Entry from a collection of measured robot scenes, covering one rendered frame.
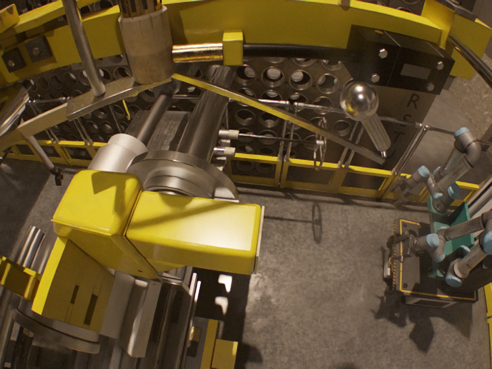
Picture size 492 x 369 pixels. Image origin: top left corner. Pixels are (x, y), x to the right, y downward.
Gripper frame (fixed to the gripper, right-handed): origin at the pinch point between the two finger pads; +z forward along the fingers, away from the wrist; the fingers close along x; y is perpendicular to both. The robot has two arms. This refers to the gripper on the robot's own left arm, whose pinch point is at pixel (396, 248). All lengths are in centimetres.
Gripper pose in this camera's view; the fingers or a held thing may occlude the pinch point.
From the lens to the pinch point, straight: 176.3
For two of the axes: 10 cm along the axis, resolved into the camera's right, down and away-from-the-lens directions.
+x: -4.0, 8.1, -4.4
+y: -8.6, -4.9, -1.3
